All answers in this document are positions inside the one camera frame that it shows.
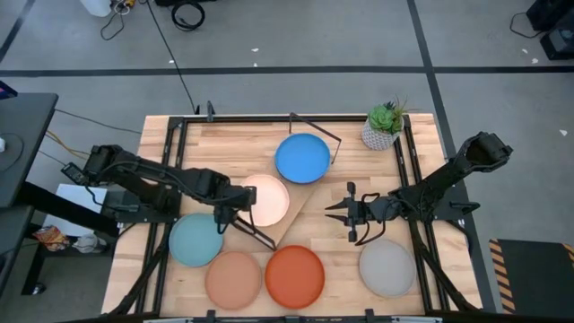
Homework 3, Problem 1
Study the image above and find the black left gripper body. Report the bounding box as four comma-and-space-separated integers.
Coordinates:
213, 186, 257, 234

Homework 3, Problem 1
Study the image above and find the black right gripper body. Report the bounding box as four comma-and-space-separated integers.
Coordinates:
344, 181, 398, 243

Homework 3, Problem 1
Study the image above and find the cream plate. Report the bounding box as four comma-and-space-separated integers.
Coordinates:
239, 174, 291, 228

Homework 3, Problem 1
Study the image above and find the grey plate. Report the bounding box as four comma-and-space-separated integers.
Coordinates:
358, 239, 418, 299

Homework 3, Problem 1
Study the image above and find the blue plate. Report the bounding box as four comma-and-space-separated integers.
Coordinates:
274, 133, 332, 185

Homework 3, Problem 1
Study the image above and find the light teal plate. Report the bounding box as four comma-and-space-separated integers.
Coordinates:
168, 213, 224, 268

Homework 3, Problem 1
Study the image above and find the orange plate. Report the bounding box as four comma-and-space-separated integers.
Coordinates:
264, 244, 326, 310

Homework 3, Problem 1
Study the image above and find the potted green succulent plant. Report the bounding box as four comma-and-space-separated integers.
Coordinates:
361, 96, 412, 152

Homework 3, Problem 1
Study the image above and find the peach plate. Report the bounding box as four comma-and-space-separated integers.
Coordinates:
204, 250, 263, 310

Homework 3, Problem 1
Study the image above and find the grey plastic bag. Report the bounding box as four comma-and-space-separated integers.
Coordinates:
71, 232, 109, 255

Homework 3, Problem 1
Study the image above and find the black mat with hazard stripes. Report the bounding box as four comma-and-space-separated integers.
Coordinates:
488, 238, 574, 315

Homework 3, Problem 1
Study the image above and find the orange snack bag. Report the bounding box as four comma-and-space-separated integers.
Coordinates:
33, 224, 71, 252

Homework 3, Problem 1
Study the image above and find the black desk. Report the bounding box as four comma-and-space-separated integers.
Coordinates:
0, 92, 59, 210

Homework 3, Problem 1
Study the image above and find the white bucket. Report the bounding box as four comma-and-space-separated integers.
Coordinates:
80, 0, 112, 18

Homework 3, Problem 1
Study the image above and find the black equipment case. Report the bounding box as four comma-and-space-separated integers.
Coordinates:
526, 0, 574, 62

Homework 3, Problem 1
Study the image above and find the black metal table frame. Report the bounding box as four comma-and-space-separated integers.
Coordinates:
107, 100, 483, 323

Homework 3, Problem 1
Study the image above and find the long black floor cable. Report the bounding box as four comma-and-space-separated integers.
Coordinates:
145, 0, 201, 116

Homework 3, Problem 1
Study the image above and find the coiled black cable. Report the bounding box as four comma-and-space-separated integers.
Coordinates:
170, 0, 206, 32

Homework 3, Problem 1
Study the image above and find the yellow cable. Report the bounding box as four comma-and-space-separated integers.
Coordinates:
44, 129, 91, 158

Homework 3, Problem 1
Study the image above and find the looped black floor cable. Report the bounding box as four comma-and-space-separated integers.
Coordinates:
100, 11, 126, 41

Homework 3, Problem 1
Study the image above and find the thin black cable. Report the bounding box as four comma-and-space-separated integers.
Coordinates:
509, 11, 542, 39

